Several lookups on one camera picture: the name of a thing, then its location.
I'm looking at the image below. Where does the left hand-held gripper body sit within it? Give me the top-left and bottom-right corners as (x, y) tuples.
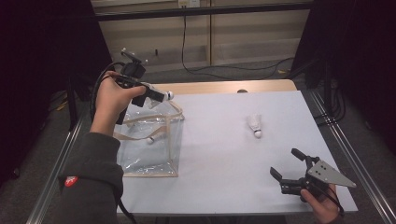
(115, 47), (150, 126)

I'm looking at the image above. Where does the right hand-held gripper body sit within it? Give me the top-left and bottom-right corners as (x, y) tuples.
(279, 159), (358, 199)

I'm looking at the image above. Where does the white shuttlecock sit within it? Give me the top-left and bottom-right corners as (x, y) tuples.
(145, 82), (176, 110)
(145, 129), (166, 146)
(246, 113), (263, 139)

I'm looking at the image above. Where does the clear plastic tote bag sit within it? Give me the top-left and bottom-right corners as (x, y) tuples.
(112, 98), (185, 179)

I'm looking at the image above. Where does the person's right hand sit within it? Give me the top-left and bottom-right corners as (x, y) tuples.
(299, 184), (341, 224)

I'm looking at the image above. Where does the person's left hand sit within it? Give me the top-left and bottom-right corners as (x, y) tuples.
(89, 70), (148, 137)

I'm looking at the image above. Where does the white table mat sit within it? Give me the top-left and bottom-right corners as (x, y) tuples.
(115, 90), (359, 216)

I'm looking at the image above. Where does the black metal stand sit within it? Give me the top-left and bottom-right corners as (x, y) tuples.
(66, 73), (94, 132)
(292, 52), (334, 108)

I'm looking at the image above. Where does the dark curtain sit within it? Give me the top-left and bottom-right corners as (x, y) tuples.
(290, 0), (396, 155)
(0, 0), (120, 188)

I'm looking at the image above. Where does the black metal crossbar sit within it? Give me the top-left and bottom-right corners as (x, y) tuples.
(94, 2), (314, 22)

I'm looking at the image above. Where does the aluminium floor rail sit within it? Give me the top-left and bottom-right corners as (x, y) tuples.
(307, 89), (396, 224)
(26, 102), (92, 224)

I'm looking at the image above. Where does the right hand-held gripper cable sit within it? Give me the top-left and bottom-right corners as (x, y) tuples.
(311, 182), (346, 217)

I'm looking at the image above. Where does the hand-held gripper cable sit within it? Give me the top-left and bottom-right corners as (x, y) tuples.
(90, 61), (138, 224)
(311, 182), (346, 217)

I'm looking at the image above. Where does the bundle of black floor cables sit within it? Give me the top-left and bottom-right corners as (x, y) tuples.
(314, 78), (347, 126)

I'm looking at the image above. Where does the black hanging power cable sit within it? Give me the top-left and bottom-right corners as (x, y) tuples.
(180, 14), (296, 80)

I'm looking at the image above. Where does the white wall socket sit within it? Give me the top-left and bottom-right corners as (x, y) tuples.
(177, 0), (201, 8)

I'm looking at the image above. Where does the left hand-held gripper cable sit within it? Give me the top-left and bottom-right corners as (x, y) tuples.
(90, 61), (138, 224)

